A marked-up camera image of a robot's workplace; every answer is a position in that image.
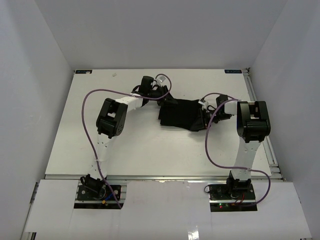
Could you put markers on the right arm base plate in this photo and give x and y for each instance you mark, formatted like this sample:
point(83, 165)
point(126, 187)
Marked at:
point(222, 201)

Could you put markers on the aluminium front rail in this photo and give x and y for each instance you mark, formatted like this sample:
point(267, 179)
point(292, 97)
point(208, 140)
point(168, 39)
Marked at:
point(167, 177)

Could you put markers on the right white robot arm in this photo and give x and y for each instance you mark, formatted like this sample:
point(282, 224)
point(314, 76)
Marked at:
point(252, 127)

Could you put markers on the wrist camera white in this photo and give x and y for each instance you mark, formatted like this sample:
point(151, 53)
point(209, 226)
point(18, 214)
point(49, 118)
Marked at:
point(203, 103)
point(160, 80)

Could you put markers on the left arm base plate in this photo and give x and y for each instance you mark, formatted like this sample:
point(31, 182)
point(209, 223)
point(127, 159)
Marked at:
point(84, 199)

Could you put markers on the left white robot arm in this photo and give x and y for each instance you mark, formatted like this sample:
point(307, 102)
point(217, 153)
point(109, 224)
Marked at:
point(110, 124)

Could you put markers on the black t-shirt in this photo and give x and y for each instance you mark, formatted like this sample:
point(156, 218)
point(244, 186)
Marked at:
point(185, 115)

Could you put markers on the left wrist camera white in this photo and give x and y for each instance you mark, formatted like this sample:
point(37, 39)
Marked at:
point(160, 80)

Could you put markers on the right black logo sticker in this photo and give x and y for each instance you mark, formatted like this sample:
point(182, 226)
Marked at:
point(233, 71)

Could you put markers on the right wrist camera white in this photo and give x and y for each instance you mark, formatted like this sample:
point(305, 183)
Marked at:
point(203, 103)

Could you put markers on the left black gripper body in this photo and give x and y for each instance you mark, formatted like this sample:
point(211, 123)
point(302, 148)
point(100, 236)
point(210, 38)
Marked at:
point(157, 93)

